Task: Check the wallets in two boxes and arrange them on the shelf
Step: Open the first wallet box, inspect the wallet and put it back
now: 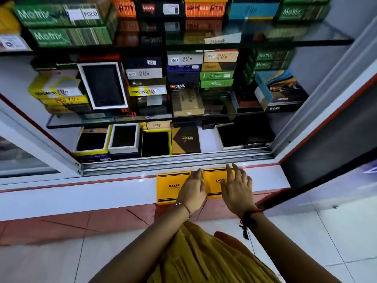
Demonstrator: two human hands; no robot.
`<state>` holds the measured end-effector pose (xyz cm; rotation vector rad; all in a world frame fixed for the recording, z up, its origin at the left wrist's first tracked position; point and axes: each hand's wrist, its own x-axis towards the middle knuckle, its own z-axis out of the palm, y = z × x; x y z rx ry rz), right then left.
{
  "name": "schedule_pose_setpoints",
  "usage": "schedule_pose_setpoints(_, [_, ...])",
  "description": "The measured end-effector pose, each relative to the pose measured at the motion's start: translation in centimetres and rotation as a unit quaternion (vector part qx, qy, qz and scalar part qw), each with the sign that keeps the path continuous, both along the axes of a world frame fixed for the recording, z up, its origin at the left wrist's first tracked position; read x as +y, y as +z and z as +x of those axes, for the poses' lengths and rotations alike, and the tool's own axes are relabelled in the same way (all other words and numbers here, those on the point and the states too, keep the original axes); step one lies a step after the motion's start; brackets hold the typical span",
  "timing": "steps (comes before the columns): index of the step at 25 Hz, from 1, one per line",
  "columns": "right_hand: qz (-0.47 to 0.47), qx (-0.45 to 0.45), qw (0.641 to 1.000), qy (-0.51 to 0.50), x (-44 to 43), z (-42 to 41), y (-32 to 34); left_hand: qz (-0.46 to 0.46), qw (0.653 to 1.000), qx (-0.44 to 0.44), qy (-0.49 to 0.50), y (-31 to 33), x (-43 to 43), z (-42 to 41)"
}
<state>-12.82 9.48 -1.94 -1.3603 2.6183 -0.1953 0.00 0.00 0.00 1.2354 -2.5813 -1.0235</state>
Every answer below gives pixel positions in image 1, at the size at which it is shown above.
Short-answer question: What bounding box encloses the person's left hand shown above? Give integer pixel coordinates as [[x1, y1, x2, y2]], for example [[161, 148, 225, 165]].
[[176, 168, 207, 215]]

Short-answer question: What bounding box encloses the person's right hand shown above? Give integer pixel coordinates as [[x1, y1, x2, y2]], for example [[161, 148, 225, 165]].
[[220, 163, 257, 218]]

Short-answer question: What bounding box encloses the yellow Balisi box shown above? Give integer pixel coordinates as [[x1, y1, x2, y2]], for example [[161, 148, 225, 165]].
[[201, 167, 236, 199], [156, 171, 195, 205]]

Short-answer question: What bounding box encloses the long glass shelf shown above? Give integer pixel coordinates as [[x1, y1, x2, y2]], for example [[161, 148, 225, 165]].
[[0, 20, 354, 56]]

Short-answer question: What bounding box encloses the person's left forearm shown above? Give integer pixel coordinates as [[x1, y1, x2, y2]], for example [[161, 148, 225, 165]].
[[88, 203, 192, 283]]

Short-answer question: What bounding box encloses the person's right forearm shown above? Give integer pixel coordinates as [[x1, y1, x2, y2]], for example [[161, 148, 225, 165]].
[[243, 209, 342, 283]]

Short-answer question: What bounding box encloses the brown box gold pattern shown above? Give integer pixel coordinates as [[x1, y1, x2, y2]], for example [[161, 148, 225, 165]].
[[171, 125, 201, 155]]

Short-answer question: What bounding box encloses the yellow-green open box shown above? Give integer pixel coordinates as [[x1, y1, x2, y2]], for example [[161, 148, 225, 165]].
[[141, 129, 173, 158]]

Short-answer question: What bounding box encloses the black and white box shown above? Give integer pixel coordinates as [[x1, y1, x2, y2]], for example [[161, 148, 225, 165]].
[[254, 86, 307, 112]]

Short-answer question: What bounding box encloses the dark box pale label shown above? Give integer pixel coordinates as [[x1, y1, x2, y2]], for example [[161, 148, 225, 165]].
[[135, 95, 168, 107]]

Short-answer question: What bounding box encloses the dark blue flat box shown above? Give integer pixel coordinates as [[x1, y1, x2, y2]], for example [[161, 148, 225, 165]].
[[75, 154, 112, 163]]

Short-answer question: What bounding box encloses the small black box red logo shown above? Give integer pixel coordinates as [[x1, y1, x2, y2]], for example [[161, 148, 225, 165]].
[[168, 82, 201, 90]]

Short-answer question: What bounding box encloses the yellow box long label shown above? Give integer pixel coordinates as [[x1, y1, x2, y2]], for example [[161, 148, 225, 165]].
[[128, 85, 168, 97]]

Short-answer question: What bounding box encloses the yellow open box tan card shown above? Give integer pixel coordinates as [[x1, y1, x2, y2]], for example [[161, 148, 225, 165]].
[[73, 124, 112, 157]]

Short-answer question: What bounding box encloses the blue picture box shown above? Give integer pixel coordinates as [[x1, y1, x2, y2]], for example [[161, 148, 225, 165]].
[[254, 70, 309, 108]]

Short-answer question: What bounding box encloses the dark navy box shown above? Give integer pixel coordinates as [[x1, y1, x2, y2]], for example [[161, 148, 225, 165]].
[[167, 71, 201, 84]]

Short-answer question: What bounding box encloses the purple box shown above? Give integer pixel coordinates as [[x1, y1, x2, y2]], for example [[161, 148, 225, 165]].
[[167, 64, 202, 73]]

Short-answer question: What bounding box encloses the grey handwritten box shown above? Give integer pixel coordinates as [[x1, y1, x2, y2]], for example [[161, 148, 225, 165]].
[[126, 68, 163, 81]]

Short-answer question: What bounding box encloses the small green striped box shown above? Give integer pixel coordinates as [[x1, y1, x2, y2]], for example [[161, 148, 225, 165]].
[[249, 59, 292, 71], [252, 49, 296, 61]]

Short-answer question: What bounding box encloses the white handwritten box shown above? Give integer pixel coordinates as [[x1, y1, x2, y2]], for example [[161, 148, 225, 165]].
[[167, 52, 204, 66]]

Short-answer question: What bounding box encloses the peach handwritten box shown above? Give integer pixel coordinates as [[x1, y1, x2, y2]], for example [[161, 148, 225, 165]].
[[203, 50, 239, 63]]

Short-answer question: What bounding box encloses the navy box white tag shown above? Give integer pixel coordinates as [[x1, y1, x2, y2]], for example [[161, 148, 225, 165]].
[[123, 58, 163, 70]]

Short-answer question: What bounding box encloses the dark yellow box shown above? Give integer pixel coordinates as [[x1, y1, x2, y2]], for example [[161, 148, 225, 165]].
[[44, 104, 92, 114]]

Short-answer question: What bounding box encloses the flat yellow box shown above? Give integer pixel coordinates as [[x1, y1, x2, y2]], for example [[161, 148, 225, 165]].
[[40, 96, 89, 106]]

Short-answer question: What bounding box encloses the white framed wallet box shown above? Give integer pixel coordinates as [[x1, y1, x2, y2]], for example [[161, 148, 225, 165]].
[[77, 61, 129, 110]]

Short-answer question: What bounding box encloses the yellow and white box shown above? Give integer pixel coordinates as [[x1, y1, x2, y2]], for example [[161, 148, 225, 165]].
[[28, 74, 84, 99]]

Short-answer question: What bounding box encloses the orange ribbed box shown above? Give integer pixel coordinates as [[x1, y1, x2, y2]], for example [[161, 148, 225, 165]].
[[185, 2, 227, 18]]

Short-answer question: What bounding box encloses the black box red patch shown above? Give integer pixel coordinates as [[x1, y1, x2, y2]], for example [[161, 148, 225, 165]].
[[135, 0, 185, 18]]

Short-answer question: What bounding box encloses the dark green box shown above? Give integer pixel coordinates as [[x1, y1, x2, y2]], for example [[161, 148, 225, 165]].
[[31, 55, 79, 70]]

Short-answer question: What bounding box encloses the yellow box white label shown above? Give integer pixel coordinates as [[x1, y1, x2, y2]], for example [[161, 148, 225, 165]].
[[0, 33, 31, 53]]

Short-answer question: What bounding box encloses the plain yellow box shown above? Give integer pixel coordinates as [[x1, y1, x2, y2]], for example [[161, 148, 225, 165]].
[[0, 1, 21, 34]]

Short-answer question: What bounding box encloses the black thread wristband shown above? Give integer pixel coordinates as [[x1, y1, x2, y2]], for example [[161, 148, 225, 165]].
[[239, 208, 264, 241]]

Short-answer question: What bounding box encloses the aluminium sliding track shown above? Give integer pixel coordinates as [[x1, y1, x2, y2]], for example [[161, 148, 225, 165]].
[[79, 149, 275, 176]]

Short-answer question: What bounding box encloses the yellow garment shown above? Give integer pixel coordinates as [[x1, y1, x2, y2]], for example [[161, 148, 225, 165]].
[[147, 221, 282, 283]]

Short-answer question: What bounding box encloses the white tiled ledge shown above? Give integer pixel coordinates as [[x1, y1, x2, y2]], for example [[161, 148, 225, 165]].
[[0, 163, 292, 221]]

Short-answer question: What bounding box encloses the dark glass panel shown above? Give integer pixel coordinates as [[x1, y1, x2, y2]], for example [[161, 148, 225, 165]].
[[280, 82, 377, 209]]

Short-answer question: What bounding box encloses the white paper tag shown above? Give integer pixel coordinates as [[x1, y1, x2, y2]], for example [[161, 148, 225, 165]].
[[204, 33, 242, 44]]

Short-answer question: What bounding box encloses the stack of orange boxes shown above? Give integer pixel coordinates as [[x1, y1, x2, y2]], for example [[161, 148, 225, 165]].
[[112, 0, 137, 18]]

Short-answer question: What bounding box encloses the beaded bracelet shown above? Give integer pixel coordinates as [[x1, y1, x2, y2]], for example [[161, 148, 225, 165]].
[[175, 200, 192, 219]]

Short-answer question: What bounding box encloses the white cabinet frame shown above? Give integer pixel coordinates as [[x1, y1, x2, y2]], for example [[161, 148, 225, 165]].
[[269, 14, 377, 165]]

